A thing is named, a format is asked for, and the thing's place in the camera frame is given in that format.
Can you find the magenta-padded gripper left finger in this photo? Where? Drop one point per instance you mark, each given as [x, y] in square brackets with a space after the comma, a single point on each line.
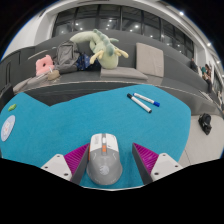
[74, 160]

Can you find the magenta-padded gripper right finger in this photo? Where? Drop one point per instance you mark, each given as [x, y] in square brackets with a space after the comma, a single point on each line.
[150, 160]

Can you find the grey and white computer mouse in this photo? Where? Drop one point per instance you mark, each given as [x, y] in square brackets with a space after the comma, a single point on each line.
[104, 163]

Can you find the round pale blue mouse pad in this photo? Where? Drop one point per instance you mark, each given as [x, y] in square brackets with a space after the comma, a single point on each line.
[7, 128]

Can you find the white marker with black cap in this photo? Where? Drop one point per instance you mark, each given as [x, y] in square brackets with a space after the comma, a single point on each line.
[139, 103]

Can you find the white marker with blue cap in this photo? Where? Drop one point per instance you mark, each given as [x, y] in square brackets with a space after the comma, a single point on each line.
[146, 99]

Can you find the black bag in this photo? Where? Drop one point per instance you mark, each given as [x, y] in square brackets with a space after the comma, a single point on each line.
[205, 124]

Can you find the green eraser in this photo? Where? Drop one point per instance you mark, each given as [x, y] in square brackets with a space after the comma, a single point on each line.
[12, 107]

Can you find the beige woven basket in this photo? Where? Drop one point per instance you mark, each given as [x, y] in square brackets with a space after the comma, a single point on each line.
[53, 75]

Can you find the round grey seat cushion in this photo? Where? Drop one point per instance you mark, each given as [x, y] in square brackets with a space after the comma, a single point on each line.
[31, 81]

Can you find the flat grey seat cushion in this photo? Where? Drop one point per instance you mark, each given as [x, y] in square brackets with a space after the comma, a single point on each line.
[123, 73]

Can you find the black suitcase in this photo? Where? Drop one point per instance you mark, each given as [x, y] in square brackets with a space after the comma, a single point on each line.
[6, 95]

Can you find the dark blue patterned bag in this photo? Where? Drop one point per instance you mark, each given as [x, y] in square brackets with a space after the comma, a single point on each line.
[85, 62]

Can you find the person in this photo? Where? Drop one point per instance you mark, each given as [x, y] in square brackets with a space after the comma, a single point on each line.
[206, 78]

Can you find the pink plush cushion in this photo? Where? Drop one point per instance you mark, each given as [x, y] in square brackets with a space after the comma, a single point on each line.
[44, 65]

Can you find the upright grey cushion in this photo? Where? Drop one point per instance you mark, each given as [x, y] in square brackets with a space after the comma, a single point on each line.
[150, 60]

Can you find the green dragon plush toy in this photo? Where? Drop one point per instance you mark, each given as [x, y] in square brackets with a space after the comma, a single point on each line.
[106, 53]

